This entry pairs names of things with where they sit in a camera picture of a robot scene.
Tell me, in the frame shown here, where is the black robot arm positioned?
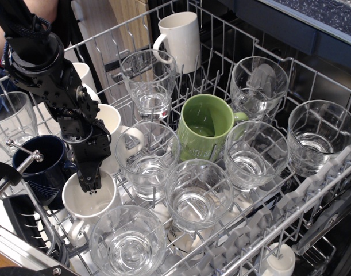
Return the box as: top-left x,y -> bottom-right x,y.
0,1 -> 111,192

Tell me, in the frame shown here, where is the clear glass far right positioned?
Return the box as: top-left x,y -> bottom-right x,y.
287,100 -> 351,177

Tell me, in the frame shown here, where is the green ceramic mug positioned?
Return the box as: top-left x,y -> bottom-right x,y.
176,94 -> 249,162

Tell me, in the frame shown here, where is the dark blue mug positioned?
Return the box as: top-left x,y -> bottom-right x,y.
22,135 -> 75,210

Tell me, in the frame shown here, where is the clear glass rear centre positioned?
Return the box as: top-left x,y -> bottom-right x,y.
120,49 -> 176,121

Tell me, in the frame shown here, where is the clear glass rear right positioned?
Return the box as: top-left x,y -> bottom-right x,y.
230,56 -> 288,120

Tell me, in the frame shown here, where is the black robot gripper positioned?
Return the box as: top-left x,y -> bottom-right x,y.
45,84 -> 110,193

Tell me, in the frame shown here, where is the white mug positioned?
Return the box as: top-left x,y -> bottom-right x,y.
72,62 -> 101,104
153,11 -> 201,74
62,169 -> 122,247
97,103 -> 144,174

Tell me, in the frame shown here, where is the black clamp with metal screw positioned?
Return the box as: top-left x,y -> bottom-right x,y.
0,139 -> 44,196

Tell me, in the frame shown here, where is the metal wire dishwasher rack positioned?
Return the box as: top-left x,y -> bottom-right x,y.
0,1 -> 351,275

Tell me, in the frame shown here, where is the clear glass far left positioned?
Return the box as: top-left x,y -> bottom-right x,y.
0,91 -> 38,156

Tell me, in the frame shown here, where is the clear glass front left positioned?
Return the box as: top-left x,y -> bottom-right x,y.
89,205 -> 166,275

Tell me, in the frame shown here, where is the clear glass front centre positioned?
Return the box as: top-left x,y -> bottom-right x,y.
164,159 -> 234,233

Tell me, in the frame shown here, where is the clear glass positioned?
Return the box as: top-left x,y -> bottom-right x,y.
230,56 -> 288,120
0,91 -> 38,156
223,121 -> 290,192
164,159 -> 234,233
120,49 -> 176,121
89,205 -> 166,275
287,100 -> 351,177
115,122 -> 180,201

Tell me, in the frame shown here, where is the white cup lower rack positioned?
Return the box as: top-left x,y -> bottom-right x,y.
260,243 -> 296,275

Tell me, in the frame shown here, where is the wooden cabinet panel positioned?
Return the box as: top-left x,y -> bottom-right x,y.
72,1 -> 152,104

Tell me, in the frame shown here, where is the black plastic cutlery tray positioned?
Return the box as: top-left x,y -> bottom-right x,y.
2,194 -> 49,253

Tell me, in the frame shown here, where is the clear glass middle right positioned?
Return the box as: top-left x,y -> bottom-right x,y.
223,121 -> 290,192

